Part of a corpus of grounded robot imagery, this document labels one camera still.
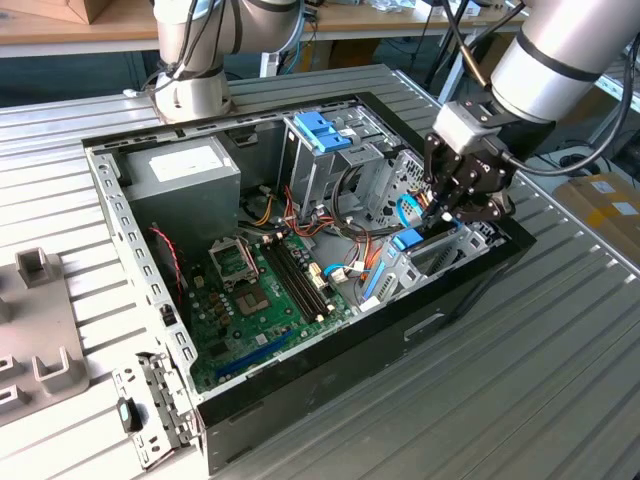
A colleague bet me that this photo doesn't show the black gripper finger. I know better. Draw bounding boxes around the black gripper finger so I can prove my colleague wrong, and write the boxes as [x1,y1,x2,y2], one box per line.
[442,192,516,224]
[423,132,462,217]

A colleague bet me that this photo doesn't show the red orange yellow power wire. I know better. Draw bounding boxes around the red orange yellow power wire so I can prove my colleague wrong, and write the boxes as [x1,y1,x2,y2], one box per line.
[407,186,435,215]

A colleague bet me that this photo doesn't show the hard disk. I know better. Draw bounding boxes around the hard disk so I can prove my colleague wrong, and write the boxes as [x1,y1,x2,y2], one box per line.
[366,219,466,302]

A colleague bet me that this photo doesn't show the grey metal disk bay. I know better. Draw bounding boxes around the grey metal disk bay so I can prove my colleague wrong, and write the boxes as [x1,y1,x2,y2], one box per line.
[357,148,506,314]

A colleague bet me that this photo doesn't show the blue plastic cage latch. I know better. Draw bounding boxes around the blue plastic cage latch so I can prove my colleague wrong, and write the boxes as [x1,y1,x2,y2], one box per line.
[293,112,354,154]

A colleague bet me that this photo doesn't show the cardboard box with yellow tape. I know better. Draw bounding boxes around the cardboard box with yellow tape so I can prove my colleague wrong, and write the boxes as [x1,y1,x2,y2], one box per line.
[552,173,640,254]

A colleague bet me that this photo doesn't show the black stand pole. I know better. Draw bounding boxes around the black stand pole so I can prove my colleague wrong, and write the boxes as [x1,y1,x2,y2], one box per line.
[422,0,474,92]

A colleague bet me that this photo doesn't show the grey metal drive cage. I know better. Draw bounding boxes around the grey metal drive cage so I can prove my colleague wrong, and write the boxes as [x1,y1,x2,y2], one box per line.
[277,105,401,226]

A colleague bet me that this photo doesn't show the wooden desk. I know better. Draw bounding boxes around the wooden desk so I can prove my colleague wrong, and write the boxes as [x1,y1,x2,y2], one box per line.
[0,0,531,109]

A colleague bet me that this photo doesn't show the white board connector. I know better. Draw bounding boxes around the white board connector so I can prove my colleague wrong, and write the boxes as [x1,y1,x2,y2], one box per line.
[307,262,329,294]

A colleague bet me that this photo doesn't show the black RAM slot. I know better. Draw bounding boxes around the black RAM slot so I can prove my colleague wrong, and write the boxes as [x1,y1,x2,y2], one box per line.
[261,242,314,323]
[268,241,321,320]
[283,238,335,314]
[276,239,328,317]

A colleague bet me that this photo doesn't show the grey metal slat shelf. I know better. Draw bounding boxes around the grey metal slat shelf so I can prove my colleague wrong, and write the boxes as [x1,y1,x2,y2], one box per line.
[589,39,640,147]

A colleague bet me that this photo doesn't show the black open PC case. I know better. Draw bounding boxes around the black open PC case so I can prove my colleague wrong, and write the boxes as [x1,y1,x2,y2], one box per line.
[81,91,537,476]

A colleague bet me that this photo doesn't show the CPU socket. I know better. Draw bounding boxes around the CPU socket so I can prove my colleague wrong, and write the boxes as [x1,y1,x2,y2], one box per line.
[234,282,274,317]

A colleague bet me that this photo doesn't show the grey power supply unit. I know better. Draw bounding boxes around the grey power supply unit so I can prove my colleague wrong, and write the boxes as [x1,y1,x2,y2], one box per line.
[122,135,242,251]

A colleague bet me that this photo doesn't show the blue expansion slot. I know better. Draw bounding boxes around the blue expansion slot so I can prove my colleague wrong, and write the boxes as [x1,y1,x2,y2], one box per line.
[214,327,295,380]

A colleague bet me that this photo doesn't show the green motherboard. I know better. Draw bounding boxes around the green motherboard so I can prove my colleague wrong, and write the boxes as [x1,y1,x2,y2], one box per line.
[182,232,354,395]

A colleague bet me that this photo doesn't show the black case latch knob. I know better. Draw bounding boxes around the black case latch knob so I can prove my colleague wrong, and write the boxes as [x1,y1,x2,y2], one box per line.
[115,397,145,433]

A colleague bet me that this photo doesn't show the brown cardboard box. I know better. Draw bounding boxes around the brown cardboard box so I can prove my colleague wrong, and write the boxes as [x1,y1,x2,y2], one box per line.
[24,0,109,25]

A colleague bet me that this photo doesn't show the grey parts rack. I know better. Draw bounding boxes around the grey parts rack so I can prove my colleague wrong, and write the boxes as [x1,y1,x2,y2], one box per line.
[0,247,91,427]

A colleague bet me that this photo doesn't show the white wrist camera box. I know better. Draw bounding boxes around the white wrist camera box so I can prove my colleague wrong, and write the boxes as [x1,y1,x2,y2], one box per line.
[432,101,504,156]

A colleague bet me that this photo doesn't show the blue looped data wire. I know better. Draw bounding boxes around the blue looped data wire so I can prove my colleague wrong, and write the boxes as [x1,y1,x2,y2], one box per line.
[396,193,427,230]

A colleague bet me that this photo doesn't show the black camera cable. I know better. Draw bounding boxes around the black camera cable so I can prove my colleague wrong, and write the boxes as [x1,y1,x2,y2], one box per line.
[487,44,634,176]

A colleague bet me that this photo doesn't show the black cable coil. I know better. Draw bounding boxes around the black cable coil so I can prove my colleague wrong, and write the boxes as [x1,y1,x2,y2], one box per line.
[558,153,604,177]

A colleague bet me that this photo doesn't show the multicolour wire bundle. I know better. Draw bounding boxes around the multicolour wire bundle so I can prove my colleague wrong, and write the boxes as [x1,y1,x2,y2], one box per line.
[238,183,384,281]

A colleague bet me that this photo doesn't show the short blue board wire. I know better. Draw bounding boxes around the short blue board wire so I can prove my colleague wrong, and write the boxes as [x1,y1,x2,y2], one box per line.
[323,263,374,282]

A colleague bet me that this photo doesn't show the metal socket cover frame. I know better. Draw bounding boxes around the metal socket cover frame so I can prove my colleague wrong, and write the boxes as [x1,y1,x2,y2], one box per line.
[207,238,261,292]

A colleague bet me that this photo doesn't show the red black fan wire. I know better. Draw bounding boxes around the red black fan wire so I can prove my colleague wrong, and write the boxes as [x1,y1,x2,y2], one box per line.
[148,224,185,307]

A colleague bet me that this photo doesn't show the metal expansion card bracket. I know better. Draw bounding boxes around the metal expansion card bracket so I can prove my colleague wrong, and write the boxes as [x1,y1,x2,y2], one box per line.
[110,351,207,470]

